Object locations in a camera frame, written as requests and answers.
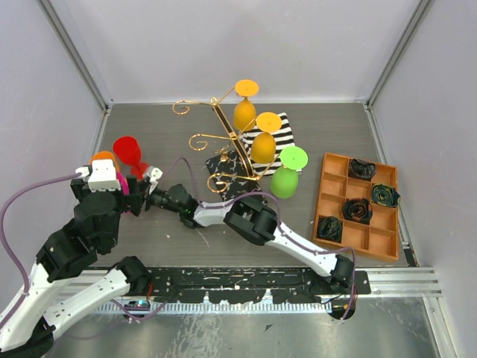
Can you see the rolled dark sock bottom left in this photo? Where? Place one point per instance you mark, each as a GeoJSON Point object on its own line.
{"type": "Point", "coordinates": [330, 229]}

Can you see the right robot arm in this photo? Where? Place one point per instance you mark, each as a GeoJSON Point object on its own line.
{"type": "Point", "coordinates": [259, 225]}

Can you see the yellow wine glass cluster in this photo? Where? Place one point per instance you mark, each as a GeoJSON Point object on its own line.
{"type": "Point", "coordinates": [245, 112]}

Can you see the rolled dark sock middle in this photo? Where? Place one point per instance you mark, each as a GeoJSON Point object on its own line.
{"type": "Point", "coordinates": [357, 210]}

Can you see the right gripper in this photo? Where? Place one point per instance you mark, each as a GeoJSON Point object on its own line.
{"type": "Point", "coordinates": [149, 196]}

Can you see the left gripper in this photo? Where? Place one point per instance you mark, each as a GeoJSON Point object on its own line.
{"type": "Point", "coordinates": [134, 200]}

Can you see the black white striped cloth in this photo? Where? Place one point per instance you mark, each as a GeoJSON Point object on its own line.
{"type": "Point", "coordinates": [283, 138]}

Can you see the red plastic wine glass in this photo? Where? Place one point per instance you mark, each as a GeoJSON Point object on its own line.
{"type": "Point", "coordinates": [128, 151]}

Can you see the aluminium frame rail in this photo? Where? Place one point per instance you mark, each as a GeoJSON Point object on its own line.
{"type": "Point", "coordinates": [384, 282]}

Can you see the green plastic wine glass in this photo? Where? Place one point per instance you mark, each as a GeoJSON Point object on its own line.
{"type": "Point", "coordinates": [285, 179]}

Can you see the orange wooden compartment tray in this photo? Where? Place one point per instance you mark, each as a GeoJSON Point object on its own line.
{"type": "Point", "coordinates": [378, 240]}

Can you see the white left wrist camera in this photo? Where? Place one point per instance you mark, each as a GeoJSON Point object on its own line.
{"type": "Point", "coordinates": [100, 176]}

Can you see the rolled dark sock top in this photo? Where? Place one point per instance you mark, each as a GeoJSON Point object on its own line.
{"type": "Point", "coordinates": [361, 169]}

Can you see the rolled dark sock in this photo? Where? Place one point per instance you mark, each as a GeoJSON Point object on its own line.
{"type": "Point", "coordinates": [330, 229]}
{"type": "Point", "coordinates": [361, 169]}
{"type": "Point", "coordinates": [385, 195]}
{"type": "Point", "coordinates": [357, 210]}

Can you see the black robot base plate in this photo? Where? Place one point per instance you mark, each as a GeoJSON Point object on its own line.
{"type": "Point", "coordinates": [193, 285]}

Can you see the pink plastic wine glass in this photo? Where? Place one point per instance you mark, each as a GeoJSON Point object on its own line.
{"type": "Point", "coordinates": [123, 182]}

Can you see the rolled dark sock right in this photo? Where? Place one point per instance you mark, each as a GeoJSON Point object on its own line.
{"type": "Point", "coordinates": [385, 195]}

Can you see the gold wine glass rack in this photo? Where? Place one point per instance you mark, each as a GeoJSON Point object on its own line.
{"type": "Point", "coordinates": [231, 170]}

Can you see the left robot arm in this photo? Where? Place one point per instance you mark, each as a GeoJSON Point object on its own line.
{"type": "Point", "coordinates": [34, 319]}

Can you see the orange plastic wine glass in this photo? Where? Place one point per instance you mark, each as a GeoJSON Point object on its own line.
{"type": "Point", "coordinates": [105, 155]}

